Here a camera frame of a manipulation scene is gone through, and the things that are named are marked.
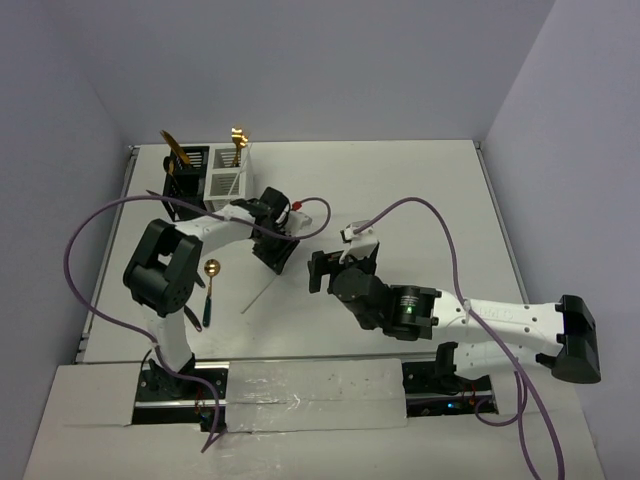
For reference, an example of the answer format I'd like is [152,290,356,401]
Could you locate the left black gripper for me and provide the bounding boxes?
[251,223,298,275]

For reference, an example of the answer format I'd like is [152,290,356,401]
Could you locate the gold fork green handle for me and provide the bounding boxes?
[232,128,249,167]
[231,126,246,167]

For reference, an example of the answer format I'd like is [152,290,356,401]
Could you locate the gold knife green handle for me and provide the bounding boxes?
[160,130,191,166]

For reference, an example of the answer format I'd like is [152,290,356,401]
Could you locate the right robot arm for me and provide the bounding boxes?
[307,248,601,391]

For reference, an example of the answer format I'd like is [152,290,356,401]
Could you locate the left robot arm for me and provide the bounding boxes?
[123,187,312,399]

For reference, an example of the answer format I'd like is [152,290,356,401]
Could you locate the white utensil caddy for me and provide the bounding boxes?
[203,147,254,212]

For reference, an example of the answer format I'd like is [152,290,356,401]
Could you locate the black knife lower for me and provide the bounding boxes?
[184,305,203,333]

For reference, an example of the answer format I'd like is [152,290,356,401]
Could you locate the black utensil caddy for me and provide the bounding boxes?
[162,146,210,209]

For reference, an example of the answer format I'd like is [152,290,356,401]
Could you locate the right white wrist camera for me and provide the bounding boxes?
[339,220,379,264]

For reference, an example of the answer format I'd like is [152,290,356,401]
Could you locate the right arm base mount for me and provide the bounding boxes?
[402,361,498,418]

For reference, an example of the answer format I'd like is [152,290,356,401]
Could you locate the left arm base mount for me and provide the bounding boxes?
[131,360,228,433]

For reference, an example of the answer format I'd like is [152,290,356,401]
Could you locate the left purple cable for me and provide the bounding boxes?
[62,193,332,454]

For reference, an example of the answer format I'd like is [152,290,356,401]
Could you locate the purple cable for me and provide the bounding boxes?
[62,193,332,454]
[349,197,566,480]

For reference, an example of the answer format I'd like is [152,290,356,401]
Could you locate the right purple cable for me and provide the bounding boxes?
[349,197,566,480]

